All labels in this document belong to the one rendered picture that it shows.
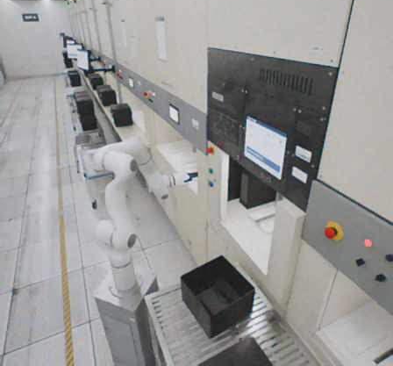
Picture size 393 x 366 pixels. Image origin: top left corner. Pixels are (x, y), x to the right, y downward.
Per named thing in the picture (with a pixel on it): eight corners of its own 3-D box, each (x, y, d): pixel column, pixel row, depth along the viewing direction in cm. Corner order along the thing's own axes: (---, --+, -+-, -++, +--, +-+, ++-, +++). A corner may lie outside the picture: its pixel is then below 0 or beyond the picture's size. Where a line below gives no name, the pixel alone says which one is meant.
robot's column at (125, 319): (112, 369, 192) (90, 295, 155) (134, 332, 214) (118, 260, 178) (149, 385, 183) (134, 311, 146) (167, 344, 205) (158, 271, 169)
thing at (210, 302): (221, 276, 166) (222, 254, 157) (253, 311, 145) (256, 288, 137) (180, 297, 153) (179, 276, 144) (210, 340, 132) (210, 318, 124)
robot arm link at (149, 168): (156, 168, 147) (173, 197, 171) (147, 148, 156) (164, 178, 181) (140, 175, 146) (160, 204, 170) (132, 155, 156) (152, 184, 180)
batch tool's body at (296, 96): (202, 289, 248) (198, 48, 155) (288, 254, 281) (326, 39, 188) (262, 394, 177) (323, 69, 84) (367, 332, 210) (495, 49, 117)
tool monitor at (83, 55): (79, 75, 415) (74, 48, 398) (113, 71, 433) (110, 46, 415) (82, 79, 382) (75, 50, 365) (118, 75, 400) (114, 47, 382)
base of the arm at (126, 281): (102, 291, 158) (96, 268, 149) (121, 267, 173) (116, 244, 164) (131, 301, 151) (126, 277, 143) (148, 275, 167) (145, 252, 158)
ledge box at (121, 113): (111, 121, 409) (108, 104, 397) (130, 118, 418) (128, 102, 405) (114, 128, 384) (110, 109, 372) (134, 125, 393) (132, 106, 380)
